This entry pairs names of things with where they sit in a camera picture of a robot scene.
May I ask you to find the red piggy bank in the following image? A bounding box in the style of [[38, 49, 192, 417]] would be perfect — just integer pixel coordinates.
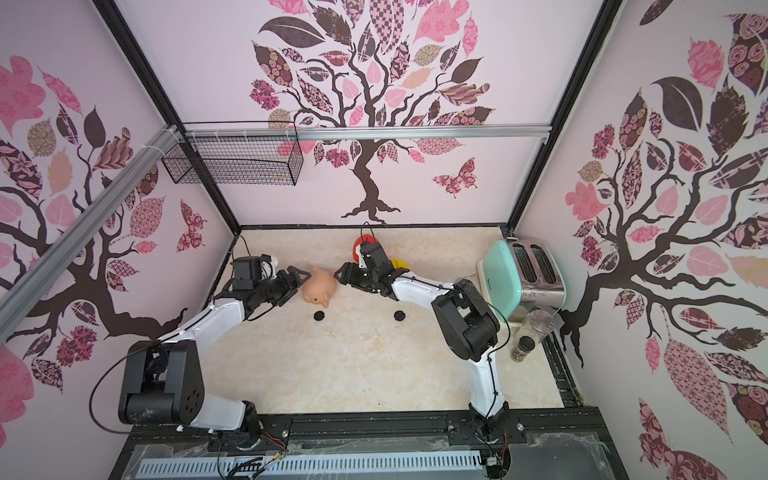
[[353, 234, 380, 268]]

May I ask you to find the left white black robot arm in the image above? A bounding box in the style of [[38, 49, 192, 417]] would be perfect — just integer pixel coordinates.
[[106, 266, 312, 444]]

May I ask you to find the back aluminium rail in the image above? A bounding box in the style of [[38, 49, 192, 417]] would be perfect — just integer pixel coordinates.
[[184, 122, 552, 141]]

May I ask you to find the yellow piggy bank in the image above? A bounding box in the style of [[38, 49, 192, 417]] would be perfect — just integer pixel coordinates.
[[391, 258, 410, 270]]

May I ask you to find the mint green toaster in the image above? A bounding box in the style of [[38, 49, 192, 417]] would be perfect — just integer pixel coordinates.
[[477, 237, 566, 326]]

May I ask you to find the glass jar black lid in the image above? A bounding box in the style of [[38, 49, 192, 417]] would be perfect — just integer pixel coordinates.
[[510, 309, 555, 362]]

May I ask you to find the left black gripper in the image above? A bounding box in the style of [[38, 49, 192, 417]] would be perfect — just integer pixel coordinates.
[[257, 265, 314, 306]]

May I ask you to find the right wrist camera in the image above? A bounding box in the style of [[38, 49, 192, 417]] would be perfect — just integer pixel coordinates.
[[356, 241, 380, 259]]

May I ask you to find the aluminium rail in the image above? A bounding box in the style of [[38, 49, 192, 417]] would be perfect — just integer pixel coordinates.
[[184, 122, 552, 141], [1, 125, 180, 342]]

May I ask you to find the white cable duct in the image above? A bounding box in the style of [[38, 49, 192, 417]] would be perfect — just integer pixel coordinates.
[[132, 451, 485, 479]]

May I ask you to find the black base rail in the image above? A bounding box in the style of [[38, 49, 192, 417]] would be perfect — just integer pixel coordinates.
[[123, 407, 612, 453]]

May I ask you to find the left aluminium rail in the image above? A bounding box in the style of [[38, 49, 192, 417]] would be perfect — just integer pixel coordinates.
[[1, 125, 180, 342]]

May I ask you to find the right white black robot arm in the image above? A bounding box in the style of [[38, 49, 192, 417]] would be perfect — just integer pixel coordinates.
[[334, 241, 509, 443]]

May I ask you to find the black wire basket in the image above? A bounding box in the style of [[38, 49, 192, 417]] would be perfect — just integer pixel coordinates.
[[162, 120, 304, 186]]

